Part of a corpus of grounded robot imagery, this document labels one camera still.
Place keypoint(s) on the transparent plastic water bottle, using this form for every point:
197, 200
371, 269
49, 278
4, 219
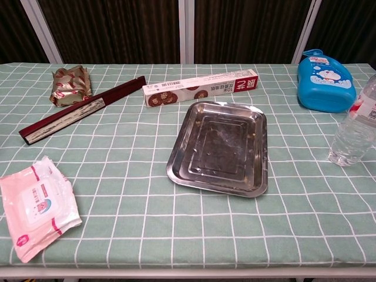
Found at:
351, 132

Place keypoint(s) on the stainless steel rectangular tray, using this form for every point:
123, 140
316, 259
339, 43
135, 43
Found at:
220, 147

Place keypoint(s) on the blue cartoon pump bottle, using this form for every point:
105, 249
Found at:
323, 91

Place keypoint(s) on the white red baking paper box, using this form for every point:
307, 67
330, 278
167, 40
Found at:
188, 91

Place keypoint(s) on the green checked tablecloth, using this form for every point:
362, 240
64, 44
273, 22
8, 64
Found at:
132, 205

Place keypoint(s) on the dark red long box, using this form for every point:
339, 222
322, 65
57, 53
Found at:
73, 111

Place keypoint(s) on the dark brown pleated curtain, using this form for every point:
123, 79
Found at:
246, 29
346, 26
111, 29
11, 29

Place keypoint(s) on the gold foil packet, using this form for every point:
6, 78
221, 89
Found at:
70, 86

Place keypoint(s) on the pink white wet wipes pack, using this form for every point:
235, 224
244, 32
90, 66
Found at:
35, 205

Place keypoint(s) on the white frame post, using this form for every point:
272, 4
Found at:
41, 29
187, 29
306, 29

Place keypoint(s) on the white table frame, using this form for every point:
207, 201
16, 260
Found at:
188, 273

